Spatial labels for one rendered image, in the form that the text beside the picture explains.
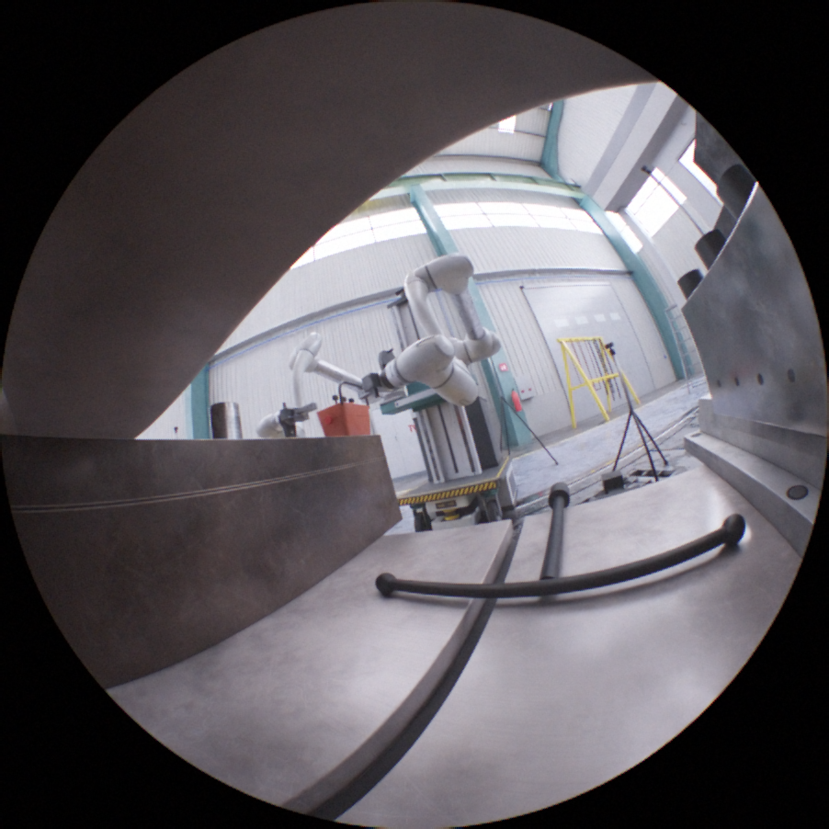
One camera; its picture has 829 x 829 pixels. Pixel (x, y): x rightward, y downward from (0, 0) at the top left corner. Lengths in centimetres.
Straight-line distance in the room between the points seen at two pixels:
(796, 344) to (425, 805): 47
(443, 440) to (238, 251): 165
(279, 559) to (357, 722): 40
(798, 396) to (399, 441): 658
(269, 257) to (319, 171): 13
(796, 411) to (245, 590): 83
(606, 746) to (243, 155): 56
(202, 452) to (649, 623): 71
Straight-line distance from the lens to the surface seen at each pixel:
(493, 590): 41
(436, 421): 179
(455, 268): 113
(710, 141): 51
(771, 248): 33
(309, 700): 37
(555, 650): 34
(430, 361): 66
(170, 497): 50
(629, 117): 320
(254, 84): 27
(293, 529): 63
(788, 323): 35
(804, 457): 50
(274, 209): 31
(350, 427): 91
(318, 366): 166
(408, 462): 655
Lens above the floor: 57
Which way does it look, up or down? 8 degrees up
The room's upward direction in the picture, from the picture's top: 15 degrees counter-clockwise
